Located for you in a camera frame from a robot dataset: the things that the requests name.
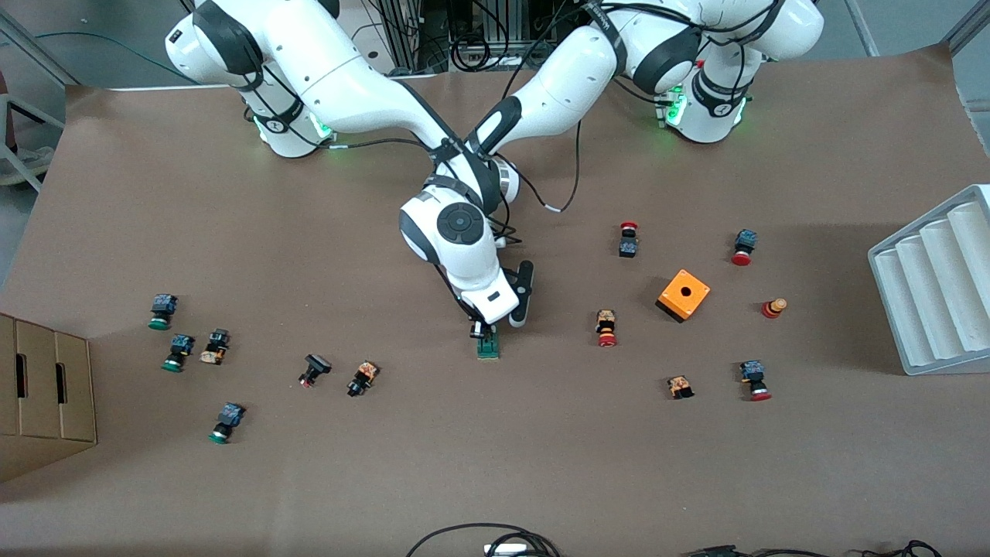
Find black square push button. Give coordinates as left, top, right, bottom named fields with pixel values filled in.
left=299, top=354, right=333, bottom=388

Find orange black contact block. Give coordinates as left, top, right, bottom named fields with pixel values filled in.
left=199, top=328, right=230, bottom=366

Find green push button blue body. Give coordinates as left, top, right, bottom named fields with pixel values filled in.
left=207, top=402, right=247, bottom=445
left=148, top=293, right=179, bottom=331
left=162, top=333, right=196, bottom=373

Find black equipment rack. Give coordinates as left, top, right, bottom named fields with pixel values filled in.
left=450, top=0, right=558, bottom=47

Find white platform board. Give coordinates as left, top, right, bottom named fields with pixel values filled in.
left=352, top=0, right=442, bottom=80

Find cardboard box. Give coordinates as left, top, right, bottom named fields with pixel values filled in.
left=0, top=313, right=98, bottom=484

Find grey ribbed tray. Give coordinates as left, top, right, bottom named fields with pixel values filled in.
left=867, top=184, right=990, bottom=377

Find black orange selector switch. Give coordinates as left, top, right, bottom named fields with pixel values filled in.
left=346, top=361, right=380, bottom=398

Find orange button enclosure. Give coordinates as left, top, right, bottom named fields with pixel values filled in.
left=655, top=268, right=712, bottom=324

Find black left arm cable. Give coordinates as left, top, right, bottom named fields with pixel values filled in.
left=514, top=116, right=582, bottom=214

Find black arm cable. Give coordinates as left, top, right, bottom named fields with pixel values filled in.
left=247, top=77, right=442, bottom=167
left=514, top=116, right=582, bottom=214

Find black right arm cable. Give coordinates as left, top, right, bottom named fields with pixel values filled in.
left=247, top=77, right=442, bottom=167

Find black looped cable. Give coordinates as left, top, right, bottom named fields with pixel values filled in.
left=406, top=524, right=562, bottom=557

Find aluminium frame post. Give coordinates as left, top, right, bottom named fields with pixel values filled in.
left=377, top=0, right=451, bottom=74

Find black cable bundle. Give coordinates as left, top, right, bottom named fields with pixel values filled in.
left=735, top=540, right=943, bottom=557

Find grey metal frame bar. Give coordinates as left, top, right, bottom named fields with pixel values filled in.
left=0, top=12, right=78, bottom=87
left=947, top=0, right=990, bottom=52

